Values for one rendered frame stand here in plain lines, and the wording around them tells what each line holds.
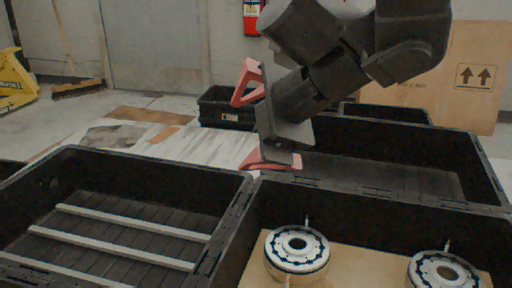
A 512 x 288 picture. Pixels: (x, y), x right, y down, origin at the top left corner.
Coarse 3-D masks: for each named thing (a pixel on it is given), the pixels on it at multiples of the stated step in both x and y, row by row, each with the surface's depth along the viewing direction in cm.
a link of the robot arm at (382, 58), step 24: (288, 0) 33; (312, 0) 32; (336, 0) 34; (264, 24) 35; (288, 24) 33; (312, 24) 34; (336, 24) 33; (360, 24) 35; (288, 48) 35; (312, 48) 35; (360, 48) 34; (408, 48) 30; (384, 72) 34; (408, 72) 32
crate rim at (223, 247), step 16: (272, 176) 65; (256, 192) 61; (336, 192) 61; (352, 192) 61; (368, 192) 61; (240, 208) 57; (432, 208) 58; (448, 208) 57; (464, 208) 57; (240, 224) 54; (224, 240) 51; (224, 256) 49; (208, 272) 46
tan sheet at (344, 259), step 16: (256, 256) 62; (336, 256) 62; (352, 256) 62; (368, 256) 62; (384, 256) 62; (400, 256) 62; (256, 272) 59; (336, 272) 59; (352, 272) 59; (368, 272) 59; (384, 272) 59; (400, 272) 59; (480, 272) 59
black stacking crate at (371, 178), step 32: (320, 128) 90; (352, 128) 87; (384, 128) 85; (416, 128) 83; (320, 160) 90; (352, 160) 90; (384, 160) 89; (416, 160) 86; (448, 160) 84; (416, 192) 78; (448, 192) 78; (480, 192) 68
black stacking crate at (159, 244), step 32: (64, 160) 74; (96, 160) 74; (128, 160) 71; (32, 192) 68; (64, 192) 75; (96, 192) 78; (128, 192) 75; (160, 192) 73; (192, 192) 70; (224, 192) 68; (0, 224) 62; (32, 224) 69; (64, 224) 69; (96, 224) 69; (160, 224) 69; (192, 224) 69; (32, 256) 62; (64, 256) 62; (96, 256) 62; (192, 256) 62
